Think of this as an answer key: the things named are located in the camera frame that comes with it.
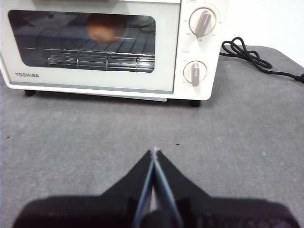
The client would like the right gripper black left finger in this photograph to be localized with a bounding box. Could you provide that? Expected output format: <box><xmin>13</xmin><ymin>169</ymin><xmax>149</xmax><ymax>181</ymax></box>
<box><xmin>13</xmin><ymin>149</ymin><xmax>153</xmax><ymax>228</ymax></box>

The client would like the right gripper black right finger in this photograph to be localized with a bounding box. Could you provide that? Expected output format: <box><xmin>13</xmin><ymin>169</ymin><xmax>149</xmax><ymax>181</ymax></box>
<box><xmin>153</xmin><ymin>149</ymin><xmax>301</xmax><ymax>228</ymax></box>

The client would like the oven door with glass window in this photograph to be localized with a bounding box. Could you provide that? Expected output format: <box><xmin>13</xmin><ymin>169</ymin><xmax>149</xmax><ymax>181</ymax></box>
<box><xmin>0</xmin><ymin>0</ymin><xmax>181</xmax><ymax>95</ymax></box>

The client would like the brown potato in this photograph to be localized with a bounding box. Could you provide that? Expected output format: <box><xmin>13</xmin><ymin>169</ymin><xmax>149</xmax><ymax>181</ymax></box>
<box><xmin>86</xmin><ymin>13</ymin><xmax>125</xmax><ymax>44</ymax></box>

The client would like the cream oven timer knob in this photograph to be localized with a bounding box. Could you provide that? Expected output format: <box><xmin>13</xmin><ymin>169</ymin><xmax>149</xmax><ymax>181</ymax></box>
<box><xmin>183</xmin><ymin>60</ymin><xmax>208</xmax><ymax>87</ymax></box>

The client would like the cream Toshiba toaster oven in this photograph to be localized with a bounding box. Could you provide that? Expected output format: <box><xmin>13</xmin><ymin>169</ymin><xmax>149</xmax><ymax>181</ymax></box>
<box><xmin>0</xmin><ymin>0</ymin><xmax>230</xmax><ymax>109</ymax></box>

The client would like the cream oven temperature knob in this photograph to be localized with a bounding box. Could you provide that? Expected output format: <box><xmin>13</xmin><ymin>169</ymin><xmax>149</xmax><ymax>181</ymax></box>
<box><xmin>189</xmin><ymin>8</ymin><xmax>217</xmax><ymax>38</ymax></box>

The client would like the black oven power cord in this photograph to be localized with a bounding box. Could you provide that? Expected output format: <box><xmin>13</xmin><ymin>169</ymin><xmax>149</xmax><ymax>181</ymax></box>
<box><xmin>220</xmin><ymin>37</ymin><xmax>304</xmax><ymax>84</ymax></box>

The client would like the metal wire oven rack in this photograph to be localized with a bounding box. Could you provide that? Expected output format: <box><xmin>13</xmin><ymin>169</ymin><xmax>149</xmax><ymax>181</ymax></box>
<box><xmin>25</xmin><ymin>27</ymin><xmax>155</xmax><ymax>54</ymax></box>

